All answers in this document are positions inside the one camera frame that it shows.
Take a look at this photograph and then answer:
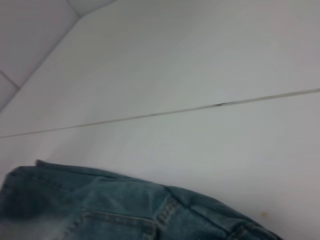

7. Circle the blue denim shorts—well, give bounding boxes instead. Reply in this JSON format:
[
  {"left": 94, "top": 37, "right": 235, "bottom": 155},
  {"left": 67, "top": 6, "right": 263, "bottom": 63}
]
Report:
[{"left": 0, "top": 159, "right": 283, "bottom": 240}]

